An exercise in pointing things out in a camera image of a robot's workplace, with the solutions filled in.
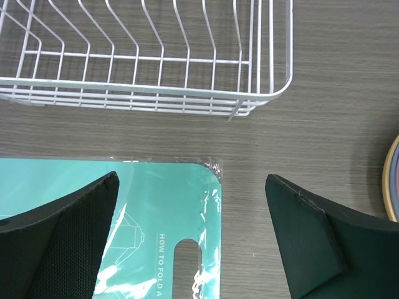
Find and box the blue plate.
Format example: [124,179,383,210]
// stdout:
[390,145,398,221]

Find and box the orange plate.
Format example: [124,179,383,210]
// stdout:
[382,136,398,222]

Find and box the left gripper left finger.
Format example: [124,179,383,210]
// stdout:
[1,171,120,298]

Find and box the white wire dish rack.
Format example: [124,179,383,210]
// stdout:
[1,1,294,118]

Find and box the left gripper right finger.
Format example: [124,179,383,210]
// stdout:
[265,174,398,298]

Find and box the teal folding board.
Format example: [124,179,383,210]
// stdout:
[1,158,222,298]

